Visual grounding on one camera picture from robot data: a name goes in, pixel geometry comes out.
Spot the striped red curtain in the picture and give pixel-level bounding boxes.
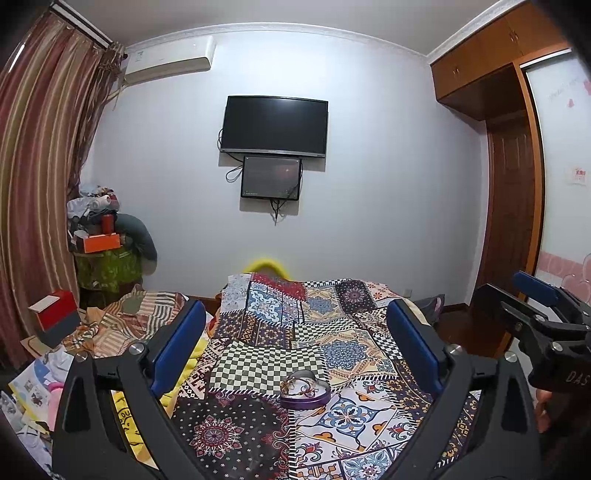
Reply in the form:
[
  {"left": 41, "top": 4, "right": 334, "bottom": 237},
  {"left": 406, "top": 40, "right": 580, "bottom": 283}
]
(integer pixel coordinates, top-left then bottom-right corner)
[{"left": 1, "top": 13, "right": 123, "bottom": 368}]

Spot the purple heart jewelry box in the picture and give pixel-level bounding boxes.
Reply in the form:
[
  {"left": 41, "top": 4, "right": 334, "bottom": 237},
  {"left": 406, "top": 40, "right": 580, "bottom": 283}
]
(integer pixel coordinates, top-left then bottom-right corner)
[{"left": 280, "top": 370, "right": 332, "bottom": 411}]

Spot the colourful patchwork bedspread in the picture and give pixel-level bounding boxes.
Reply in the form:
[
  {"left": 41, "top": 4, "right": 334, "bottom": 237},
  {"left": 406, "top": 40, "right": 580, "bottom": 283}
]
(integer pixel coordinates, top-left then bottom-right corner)
[{"left": 62, "top": 271, "right": 482, "bottom": 480}]

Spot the orange box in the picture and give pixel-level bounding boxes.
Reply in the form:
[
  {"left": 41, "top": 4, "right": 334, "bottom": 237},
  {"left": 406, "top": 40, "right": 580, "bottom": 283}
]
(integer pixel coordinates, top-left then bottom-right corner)
[{"left": 83, "top": 233, "right": 121, "bottom": 254}]

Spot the white air conditioner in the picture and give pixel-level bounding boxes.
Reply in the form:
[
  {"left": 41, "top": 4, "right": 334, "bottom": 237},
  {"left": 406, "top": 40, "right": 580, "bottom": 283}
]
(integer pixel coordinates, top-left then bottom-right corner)
[{"left": 124, "top": 36, "right": 216, "bottom": 85}]

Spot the small dark wall screen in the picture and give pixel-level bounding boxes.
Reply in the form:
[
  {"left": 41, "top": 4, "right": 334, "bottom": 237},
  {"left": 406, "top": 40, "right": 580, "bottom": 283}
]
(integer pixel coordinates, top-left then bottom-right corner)
[{"left": 240, "top": 156, "right": 301, "bottom": 201}]

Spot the dark green plush pillow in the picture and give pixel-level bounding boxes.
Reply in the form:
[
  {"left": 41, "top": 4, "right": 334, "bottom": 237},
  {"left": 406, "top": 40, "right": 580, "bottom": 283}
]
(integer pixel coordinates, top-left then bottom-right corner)
[{"left": 115, "top": 213, "right": 158, "bottom": 275}]

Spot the black wall television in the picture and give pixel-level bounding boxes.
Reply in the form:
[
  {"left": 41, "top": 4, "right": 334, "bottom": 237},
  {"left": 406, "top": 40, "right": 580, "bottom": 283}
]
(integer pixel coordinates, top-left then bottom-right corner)
[{"left": 219, "top": 95, "right": 329, "bottom": 158}]

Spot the yellow round cushion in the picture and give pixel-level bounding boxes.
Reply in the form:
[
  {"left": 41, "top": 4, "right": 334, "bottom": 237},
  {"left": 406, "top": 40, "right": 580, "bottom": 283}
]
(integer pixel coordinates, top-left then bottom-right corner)
[{"left": 242, "top": 258, "right": 290, "bottom": 280}]

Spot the wooden wardrobe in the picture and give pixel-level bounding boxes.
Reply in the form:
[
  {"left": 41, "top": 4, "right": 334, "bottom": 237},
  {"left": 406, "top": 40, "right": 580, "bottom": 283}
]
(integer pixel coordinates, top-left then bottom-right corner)
[{"left": 431, "top": 1, "right": 590, "bottom": 300}]

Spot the red and white box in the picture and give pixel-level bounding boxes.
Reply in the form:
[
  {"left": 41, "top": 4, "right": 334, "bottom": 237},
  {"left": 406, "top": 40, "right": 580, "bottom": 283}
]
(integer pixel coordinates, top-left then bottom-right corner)
[{"left": 28, "top": 290, "right": 81, "bottom": 348}]

